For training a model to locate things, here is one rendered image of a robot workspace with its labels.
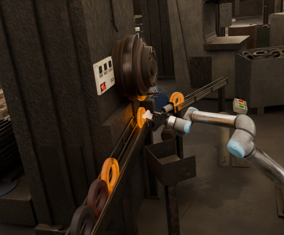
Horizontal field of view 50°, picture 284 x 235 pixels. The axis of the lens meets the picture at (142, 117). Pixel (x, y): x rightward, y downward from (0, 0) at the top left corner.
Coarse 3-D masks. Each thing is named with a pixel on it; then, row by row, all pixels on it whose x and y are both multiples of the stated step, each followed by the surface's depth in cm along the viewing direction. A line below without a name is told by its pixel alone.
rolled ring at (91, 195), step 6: (96, 180) 149; (102, 180) 152; (90, 186) 146; (96, 186) 145; (102, 186) 152; (90, 192) 144; (96, 192) 145; (102, 192) 156; (90, 198) 142; (102, 198) 157; (90, 204) 142; (102, 204) 155; (96, 210) 146; (96, 216) 146
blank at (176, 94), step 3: (174, 93) 265; (177, 93) 265; (180, 93) 267; (171, 96) 264; (174, 96) 263; (177, 96) 266; (180, 96) 268; (171, 99) 263; (174, 99) 264; (180, 99) 269; (183, 99) 271; (174, 102) 264; (180, 102) 270; (174, 105) 265
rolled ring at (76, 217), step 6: (78, 210) 132; (84, 210) 133; (90, 210) 139; (78, 216) 129; (90, 216) 140; (72, 222) 128; (78, 222) 128; (90, 222) 141; (72, 228) 127; (78, 228) 128; (90, 228) 140; (72, 234) 127; (78, 234) 127; (84, 234) 139
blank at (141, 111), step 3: (138, 108) 226; (141, 108) 226; (144, 108) 231; (138, 111) 223; (141, 111) 223; (144, 111) 231; (138, 114) 222; (141, 114) 222; (138, 117) 222; (141, 117) 222; (138, 120) 222; (141, 120) 222; (144, 120) 231; (138, 123) 223; (141, 123) 223; (141, 126) 226
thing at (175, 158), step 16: (160, 144) 190; (160, 160) 191; (176, 160) 166; (192, 160) 170; (160, 176) 170; (176, 176) 169; (192, 176) 173; (176, 192) 188; (176, 208) 192; (176, 224) 196
